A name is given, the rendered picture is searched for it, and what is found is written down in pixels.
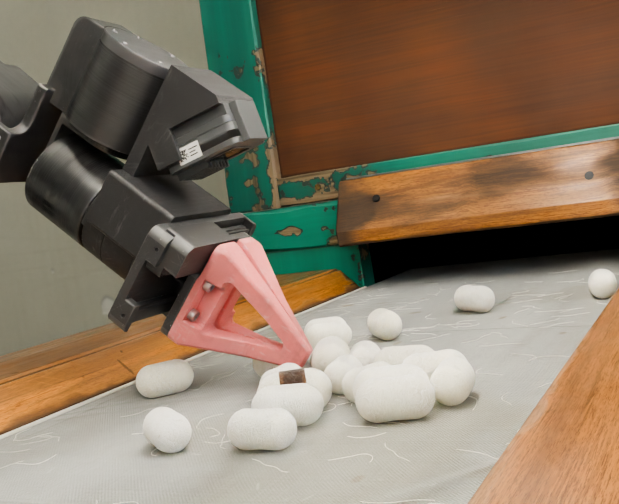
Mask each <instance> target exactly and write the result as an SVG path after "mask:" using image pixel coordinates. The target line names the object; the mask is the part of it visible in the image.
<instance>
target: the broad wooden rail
mask: <svg viewBox="0 0 619 504"><path fill-rule="evenodd" d="M275 277H276V279H277V281H278V283H279V286H280V288H281V290H282V292H283V295H284V297H285V299H286V301H287V303H288V305H289V307H290V309H291V310H292V312H293V314H294V315H296V314H298V313H301V312H303V311H306V310H308V309H310V308H313V307H315V306H318V305H320V304H323V303H325V302H328V301H330V300H332V299H335V298H337V297H340V296H342V295H345V294H347V293H350V292H352V291H354V290H357V289H359V288H360V287H359V286H358V285H357V284H356V283H355V282H354V281H352V280H351V279H350V278H349V277H348V276H346V275H345V274H344V273H343V272H342V271H341V270H337V269H327V270H318V271H308V272H298V273H288V274H278V275H275ZM233 309H234V310H235V313H234V315H233V321H234V322H235V323H236V324H239V325H241V326H243V327H245V328H247V329H249V330H251V331H253V332H254V331H257V330H259V329H262V328H264V327H266V326H269V324H268V323H267V322H266V320H265V319H264V318H263V317H262V316H261V315H260V314H259V313H258V311H257V310H256V309H255V308H254V307H253V306H252V305H251V304H250V303H249V302H248V301H247V300H246V299H245V298H244V296H243V295H242V294H241V295H240V297H239V299H238V300H237V302H236V304H235V306H234V308H233ZM165 319H166V316H165V315H163V314H162V313H161V314H158V315H155V316H152V317H148V318H145V319H142V320H139V321H136V322H133V323H131V325H130V327H129V329H128V331H127V332H124V331H123V330H122V329H120V328H119V327H118V326H117V325H116V324H114V323H110V324H106V325H103V326H99V327H96V328H93V329H89V330H86V331H83V332H79V333H76V334H73V335H69V336H66V337H63V338H59V339H56V340H53V341H49V342H46V343H43V344H39V345H36V346H33V347H29V348H26V349H23V350H19V351H16V352H13V353H9V354H6V355H3V356H0V435H2V434H5V433H7V432H10V431H12V430H15V429H17V428H19V427H22V426H24V425H27V424H29V423H32V422H34V421H37V420H39V419H41V418H44V417H46V416H49V415H51V414H54V413H56V412H59V411H61V410H63V409H66V408H68V407H71V406H73V405H76V404H78V403H81V402H83V401H85V400H88V399H90V398H93V397H95V396H98V395H100V394H103V393H105V392H107V391H110V390H112V389H115V388H117V387H120V386H122V385H125V384H127V383H129V382H132V381H134V380H136V377H137V374H138V373H139V371H140V370H141V369H142V368H143V367H145V366H147V365H151V364H156V363H160V362H164V361H168V360H173V359H181V360H186V359H188V358H191V357H193V356H196V355H198V354H200V353H203V352H205V351H208V350H204V349H199V348H193V347H188V346H182V345H177V344H175V343H174V342H173V341H172V340H170V339H169V338H168V337H167V336H165V335H164V334H163V333H162V332H161V327H162V325H163V323H164V321H165Z"/></svg>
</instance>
